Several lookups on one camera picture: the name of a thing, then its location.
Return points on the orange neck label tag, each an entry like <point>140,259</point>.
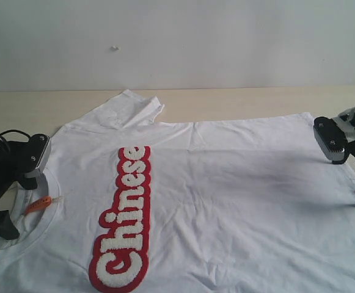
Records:
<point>38,205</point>

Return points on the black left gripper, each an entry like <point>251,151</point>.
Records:
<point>22,161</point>

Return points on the white t-shirt red lettering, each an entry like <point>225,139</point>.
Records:
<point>212,206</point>

